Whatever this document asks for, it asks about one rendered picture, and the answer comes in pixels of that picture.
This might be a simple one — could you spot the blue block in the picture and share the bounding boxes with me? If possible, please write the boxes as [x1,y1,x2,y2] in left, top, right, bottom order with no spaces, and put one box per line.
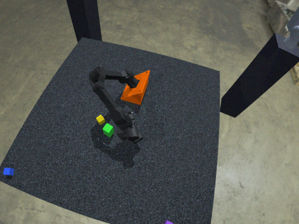
[3,168,14,176]

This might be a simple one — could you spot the yellow block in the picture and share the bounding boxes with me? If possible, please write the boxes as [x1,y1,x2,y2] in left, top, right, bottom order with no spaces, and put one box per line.
[96,115,105,125]

